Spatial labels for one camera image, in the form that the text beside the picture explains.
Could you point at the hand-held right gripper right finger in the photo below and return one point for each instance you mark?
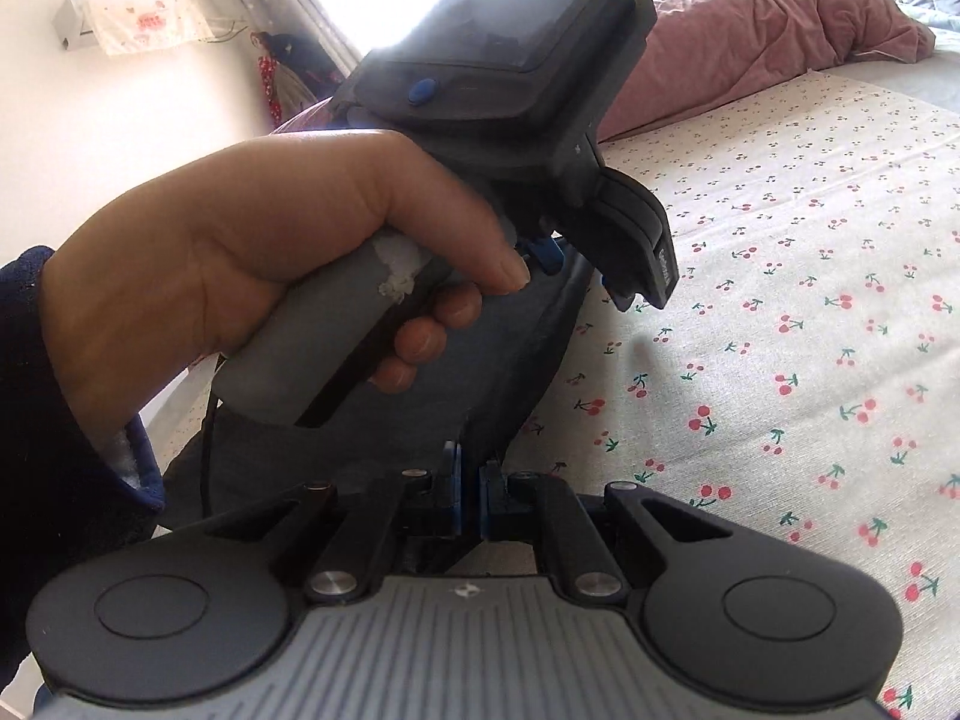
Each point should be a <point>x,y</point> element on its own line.
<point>491,502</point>

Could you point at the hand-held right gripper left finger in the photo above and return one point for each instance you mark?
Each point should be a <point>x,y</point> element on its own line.
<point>452,495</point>

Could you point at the person's left forearm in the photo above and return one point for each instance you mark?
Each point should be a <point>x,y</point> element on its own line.
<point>45,427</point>

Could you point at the person's left hand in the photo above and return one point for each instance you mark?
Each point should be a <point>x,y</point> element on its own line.
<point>225,240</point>

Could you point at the dark hanging garment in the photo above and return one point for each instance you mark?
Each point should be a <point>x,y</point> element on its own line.
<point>311,64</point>

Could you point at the pink duvet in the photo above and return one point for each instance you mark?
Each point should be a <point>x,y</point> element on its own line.
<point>750,37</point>

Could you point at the red patterned hanging garment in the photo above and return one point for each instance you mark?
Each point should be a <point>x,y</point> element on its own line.
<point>268,82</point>

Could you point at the cherry print bed sheet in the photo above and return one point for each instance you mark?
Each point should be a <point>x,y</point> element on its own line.
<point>787,240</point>

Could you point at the covered wall air conditioner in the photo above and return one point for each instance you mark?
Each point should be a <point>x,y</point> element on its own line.
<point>127,15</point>

